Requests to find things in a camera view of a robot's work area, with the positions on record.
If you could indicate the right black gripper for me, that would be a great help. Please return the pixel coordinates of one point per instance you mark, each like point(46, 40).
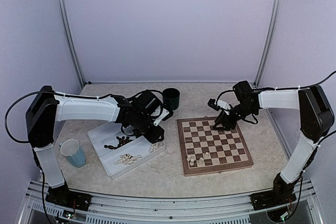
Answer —
point(226, 121)

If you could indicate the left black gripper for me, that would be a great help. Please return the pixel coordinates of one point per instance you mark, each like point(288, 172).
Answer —
point(153, 137)

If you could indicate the wooden chess board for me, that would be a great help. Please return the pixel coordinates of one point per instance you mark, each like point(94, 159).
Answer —
point(228, 150)

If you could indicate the white plastic tray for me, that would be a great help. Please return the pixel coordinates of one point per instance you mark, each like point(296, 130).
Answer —
point(139, 146)

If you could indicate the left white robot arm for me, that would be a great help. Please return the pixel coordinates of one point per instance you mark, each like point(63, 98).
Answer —
point(49, 107)

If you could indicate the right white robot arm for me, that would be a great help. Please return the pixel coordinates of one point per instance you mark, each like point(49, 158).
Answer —
point(316, 119)

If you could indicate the dark chess pieces pile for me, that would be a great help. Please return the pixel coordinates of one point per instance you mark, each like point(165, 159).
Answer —
point(117, 142)

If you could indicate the white chess pieces pile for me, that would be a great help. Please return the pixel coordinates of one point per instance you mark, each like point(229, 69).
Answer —
point(127, 159)

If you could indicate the white pawns group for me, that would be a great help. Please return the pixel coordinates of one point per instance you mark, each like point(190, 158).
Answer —
point(155, 147)

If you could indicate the dark green cup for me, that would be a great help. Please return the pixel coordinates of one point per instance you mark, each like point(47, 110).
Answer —
point(171, 98)

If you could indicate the light blue pitcher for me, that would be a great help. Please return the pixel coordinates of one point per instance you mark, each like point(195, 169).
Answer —
point(73, 153)

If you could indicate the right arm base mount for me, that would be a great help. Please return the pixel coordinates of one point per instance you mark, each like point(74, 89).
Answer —
point(268, 199)

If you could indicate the aluminium front rail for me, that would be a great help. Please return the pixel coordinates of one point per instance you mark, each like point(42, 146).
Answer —
point(105, 208)

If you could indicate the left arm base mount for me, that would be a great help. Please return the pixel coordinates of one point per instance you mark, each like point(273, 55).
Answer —
point(70, 199)

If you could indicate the right aluminium frame post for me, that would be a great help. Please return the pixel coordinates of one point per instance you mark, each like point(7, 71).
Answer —
point(268, 42)

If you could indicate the aluminium frame post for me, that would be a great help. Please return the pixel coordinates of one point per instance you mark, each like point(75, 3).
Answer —
point(70, 43)
point(268, 42)

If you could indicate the left aluminium frame post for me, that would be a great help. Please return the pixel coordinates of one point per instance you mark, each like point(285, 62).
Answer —
point(70, 43)

